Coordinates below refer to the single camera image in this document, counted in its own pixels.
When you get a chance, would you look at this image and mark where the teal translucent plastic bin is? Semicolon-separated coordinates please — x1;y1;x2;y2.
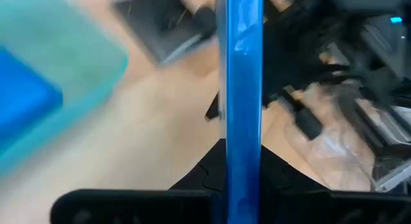
0;0;130;178

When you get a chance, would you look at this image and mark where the clear plastic bin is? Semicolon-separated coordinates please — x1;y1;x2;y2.
285;121;386;193

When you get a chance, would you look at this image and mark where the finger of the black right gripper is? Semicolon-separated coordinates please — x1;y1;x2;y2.
277;84;324;142
204;91;222;121

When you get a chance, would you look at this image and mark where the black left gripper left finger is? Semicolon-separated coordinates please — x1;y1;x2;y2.
49;138;227;224

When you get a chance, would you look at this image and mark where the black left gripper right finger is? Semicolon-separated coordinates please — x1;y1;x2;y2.
260;144;411;224

